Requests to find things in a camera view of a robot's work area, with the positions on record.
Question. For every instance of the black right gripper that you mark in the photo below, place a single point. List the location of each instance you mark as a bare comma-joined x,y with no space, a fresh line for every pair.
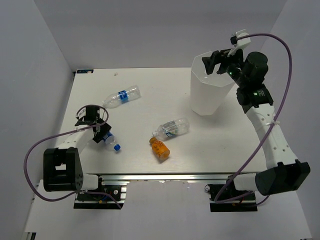
214,59

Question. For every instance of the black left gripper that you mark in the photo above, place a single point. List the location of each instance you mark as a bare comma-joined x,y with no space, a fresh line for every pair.
105,128

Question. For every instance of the clear bottle blue cap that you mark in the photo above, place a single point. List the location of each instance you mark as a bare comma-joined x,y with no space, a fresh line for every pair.
111,142

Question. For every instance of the Aquafina bottle white cap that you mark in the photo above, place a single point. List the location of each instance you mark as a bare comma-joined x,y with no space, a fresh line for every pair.
121,97

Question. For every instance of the clear bottle white green label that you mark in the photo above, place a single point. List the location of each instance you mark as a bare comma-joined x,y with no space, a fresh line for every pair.
172,129

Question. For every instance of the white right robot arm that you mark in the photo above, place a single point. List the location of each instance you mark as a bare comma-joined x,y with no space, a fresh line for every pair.
284,172

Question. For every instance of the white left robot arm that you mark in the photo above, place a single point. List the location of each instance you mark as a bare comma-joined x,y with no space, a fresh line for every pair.
62,168

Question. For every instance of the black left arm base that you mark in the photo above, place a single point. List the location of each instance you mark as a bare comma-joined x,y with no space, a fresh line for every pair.
110,195

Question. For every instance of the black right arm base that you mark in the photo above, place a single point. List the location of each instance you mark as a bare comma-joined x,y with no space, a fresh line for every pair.
231,200

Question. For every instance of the white octagonal bin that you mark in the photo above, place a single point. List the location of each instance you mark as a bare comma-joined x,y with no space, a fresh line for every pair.
207,92

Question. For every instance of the orange plastic bottle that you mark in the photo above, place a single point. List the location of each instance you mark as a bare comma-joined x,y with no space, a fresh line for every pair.
159,149

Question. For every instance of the blue table edge label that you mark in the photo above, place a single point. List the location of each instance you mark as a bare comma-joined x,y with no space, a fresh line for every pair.
84,71

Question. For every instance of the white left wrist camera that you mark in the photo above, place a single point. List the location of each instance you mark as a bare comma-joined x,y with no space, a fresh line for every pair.
81,113

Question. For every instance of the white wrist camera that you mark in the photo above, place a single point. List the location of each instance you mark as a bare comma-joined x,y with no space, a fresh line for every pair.
81,113
240,41

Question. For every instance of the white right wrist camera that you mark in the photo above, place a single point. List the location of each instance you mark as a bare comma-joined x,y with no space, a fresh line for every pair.
240,41

